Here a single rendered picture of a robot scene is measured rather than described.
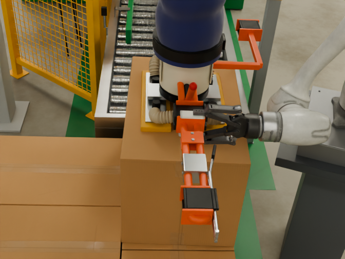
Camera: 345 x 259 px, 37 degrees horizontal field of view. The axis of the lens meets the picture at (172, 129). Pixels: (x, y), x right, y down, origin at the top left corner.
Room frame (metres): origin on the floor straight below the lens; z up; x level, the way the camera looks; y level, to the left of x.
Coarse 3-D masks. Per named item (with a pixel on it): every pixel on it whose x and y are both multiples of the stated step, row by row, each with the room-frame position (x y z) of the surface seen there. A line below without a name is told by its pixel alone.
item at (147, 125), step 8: (144, 72) 1.59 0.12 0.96; (144, 80) 1.54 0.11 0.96; (152, 80) 1.51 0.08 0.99; (144, 88) 1.49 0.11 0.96; (144, 96) 1.45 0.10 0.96; (144, 104) 1.40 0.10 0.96; (152, 104) 1.37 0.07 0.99; (160, 104) 1.40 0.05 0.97; (168, 104) 1.41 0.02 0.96; (144, 112) 1.35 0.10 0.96; (144, 120) 1.31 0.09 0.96; (144, 128) 1.27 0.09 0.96; (152, 128) 1.28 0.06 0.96; (160, 128) 1.28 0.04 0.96; (168, 128) 1.28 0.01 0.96
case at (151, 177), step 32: (128, 96) 1.46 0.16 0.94; (224, 96) 1.50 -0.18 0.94; (128, 128) 1.28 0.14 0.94; (128, 160) 1.14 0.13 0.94; (160, 160) 1.14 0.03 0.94; (224, 160) 1.16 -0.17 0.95; (128, 192) 1.14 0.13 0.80; (160, 192) 1.14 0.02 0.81; (224, 192) 1.15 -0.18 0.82; (128, 224) 1.14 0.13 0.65; (160, 224) 1.14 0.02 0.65; (224, 224) 1.15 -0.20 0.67
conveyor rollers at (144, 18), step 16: (144, 0) 3.08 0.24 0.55; (144, 16) 2.89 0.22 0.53; (144, 32) 2.71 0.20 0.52; (128, 48) 2.52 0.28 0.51; (144, 48) 2.53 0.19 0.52; (128, 64) 2.34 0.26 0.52; (112, 80) 2.18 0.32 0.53; (128, 80) 2.17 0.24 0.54; (112, 96) 2.00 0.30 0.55; (112, 112) 1.89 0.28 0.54
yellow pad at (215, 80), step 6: (216, 72) 1.63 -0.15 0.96; (216, 78) 1.58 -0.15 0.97; (210, 84) 1.52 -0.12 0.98; (216, 84) 1.54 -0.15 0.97; (222, 96) 1.48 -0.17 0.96; (204, 102) 1.43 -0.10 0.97; (210, 102) 1.39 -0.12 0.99; (216, 102) 1.43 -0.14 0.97; (222, 102) 1.44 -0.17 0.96; (210, 126) 1.30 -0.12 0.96; (216, 126) 1.31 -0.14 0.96; (222, 126) 1.31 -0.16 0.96
